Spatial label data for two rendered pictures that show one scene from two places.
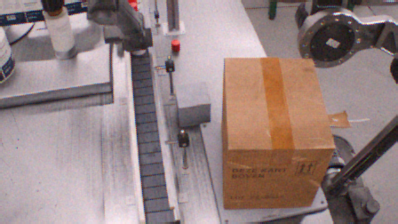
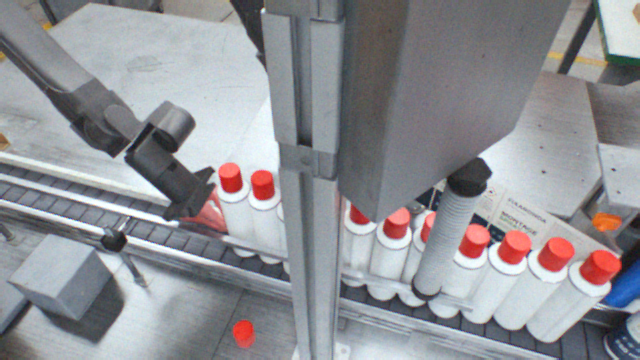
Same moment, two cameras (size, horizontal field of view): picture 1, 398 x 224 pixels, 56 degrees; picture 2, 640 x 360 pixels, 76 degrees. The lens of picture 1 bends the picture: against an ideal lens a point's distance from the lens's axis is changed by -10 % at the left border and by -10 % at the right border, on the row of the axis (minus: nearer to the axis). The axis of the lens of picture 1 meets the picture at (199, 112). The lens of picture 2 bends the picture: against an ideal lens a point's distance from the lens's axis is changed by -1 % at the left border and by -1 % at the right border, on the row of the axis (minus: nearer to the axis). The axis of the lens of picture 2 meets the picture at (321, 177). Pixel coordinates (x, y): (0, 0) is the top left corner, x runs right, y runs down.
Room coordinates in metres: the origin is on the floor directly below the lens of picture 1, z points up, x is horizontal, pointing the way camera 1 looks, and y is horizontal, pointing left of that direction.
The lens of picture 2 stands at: (1.45, -0.11, 1.53)
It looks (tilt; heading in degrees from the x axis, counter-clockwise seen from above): 48 degrees down; 116
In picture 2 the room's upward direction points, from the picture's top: straight up
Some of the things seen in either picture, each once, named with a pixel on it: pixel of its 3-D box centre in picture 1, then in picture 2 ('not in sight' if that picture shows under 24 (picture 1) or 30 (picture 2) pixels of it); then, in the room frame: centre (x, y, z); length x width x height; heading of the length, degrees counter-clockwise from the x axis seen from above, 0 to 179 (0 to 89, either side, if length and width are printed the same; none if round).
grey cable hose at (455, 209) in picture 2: not in sight; (443, 240); (1.46, 0.16, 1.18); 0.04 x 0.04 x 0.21
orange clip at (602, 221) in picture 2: not in sight; (606, 223); (1.65, 0.35, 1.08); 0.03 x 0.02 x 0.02; 9
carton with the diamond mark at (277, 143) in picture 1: (269, 134); not in sight; (0.67, -0.18, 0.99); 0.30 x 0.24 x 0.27; 178
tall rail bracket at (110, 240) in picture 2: (163, 76); (129, 244); (0.97, 0.11, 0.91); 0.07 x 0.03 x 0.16; 99
